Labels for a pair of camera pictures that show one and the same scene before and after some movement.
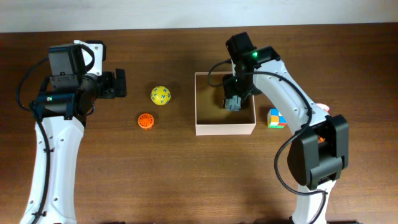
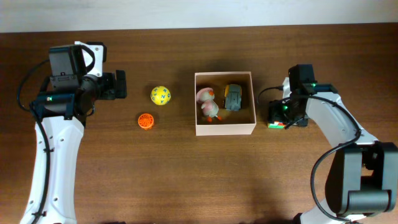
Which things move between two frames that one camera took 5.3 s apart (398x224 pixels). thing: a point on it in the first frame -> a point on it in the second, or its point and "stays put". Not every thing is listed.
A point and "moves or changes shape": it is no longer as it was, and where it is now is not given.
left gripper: x=115 y=90 stays put
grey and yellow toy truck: x=234 y=103 stays put
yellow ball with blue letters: x=160 y=95 stays put
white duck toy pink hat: x=323 y=106 moves or changes shape
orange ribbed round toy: x=145 y=121 stays put
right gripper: x=229 y=88 -> x=274 y=114
